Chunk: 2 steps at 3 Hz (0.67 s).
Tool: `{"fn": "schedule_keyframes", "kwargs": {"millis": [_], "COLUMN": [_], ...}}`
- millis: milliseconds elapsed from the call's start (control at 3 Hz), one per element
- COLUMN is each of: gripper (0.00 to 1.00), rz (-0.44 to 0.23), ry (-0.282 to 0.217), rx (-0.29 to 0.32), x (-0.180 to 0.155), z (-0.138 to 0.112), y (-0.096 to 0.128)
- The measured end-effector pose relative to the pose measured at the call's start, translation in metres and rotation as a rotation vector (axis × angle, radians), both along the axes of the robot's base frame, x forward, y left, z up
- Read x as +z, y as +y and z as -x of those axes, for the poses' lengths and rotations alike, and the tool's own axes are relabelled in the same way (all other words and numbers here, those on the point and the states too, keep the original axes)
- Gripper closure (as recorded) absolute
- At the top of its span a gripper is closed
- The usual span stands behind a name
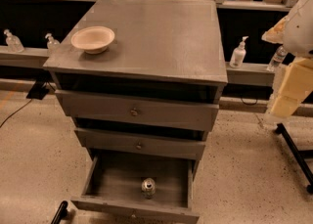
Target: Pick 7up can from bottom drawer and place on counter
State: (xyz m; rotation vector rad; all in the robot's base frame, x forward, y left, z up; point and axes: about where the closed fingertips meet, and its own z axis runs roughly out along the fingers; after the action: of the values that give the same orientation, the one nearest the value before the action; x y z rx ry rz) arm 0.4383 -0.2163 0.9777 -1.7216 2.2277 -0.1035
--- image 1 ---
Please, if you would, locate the grey top drawer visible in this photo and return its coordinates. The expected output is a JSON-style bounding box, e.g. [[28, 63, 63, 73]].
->
[[56, 90, 219, 131]]

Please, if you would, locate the silver 7up can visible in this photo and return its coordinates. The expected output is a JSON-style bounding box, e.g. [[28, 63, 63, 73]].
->
[[141, 178, 156, 199]]

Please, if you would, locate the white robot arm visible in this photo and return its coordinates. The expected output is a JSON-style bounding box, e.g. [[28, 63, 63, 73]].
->
[[262, 0, 313, 118]]

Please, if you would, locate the grey middle drawer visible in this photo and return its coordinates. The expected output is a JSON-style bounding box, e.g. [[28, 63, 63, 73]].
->
[[75, 128, 205, 160]]

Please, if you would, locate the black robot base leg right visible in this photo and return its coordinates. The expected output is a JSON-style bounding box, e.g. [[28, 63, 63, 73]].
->
[[275, 123, 313, 194]]

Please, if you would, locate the clear plastic water bottle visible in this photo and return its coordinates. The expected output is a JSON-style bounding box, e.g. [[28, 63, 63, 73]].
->
[[266, 46, 288, 71]]

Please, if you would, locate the black floor cable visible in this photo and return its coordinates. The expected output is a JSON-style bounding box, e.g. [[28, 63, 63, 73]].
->
[[0, 98, 33, 129]]

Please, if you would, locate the white pump lotion bottle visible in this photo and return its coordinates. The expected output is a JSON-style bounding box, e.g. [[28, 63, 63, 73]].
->
[[229, 36, 247, 68]]

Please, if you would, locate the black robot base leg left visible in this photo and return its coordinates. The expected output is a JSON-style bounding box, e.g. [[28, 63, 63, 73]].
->
[[51, 201, 68, 224]]

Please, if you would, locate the grey wooden drawer cabinet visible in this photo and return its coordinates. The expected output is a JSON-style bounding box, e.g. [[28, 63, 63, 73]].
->
[[42, 0, 229, 183]]

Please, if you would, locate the beige paper bowl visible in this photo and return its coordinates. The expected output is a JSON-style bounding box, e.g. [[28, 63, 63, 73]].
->
[[70, 26, 115, 54]]

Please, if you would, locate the grey open bottom drawer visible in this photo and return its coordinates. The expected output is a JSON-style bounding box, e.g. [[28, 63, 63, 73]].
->
[[71, 153, 199, 224]]

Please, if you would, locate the black floor power box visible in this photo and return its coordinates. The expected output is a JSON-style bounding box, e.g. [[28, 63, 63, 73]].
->
[[26, 81, 49, 100]]

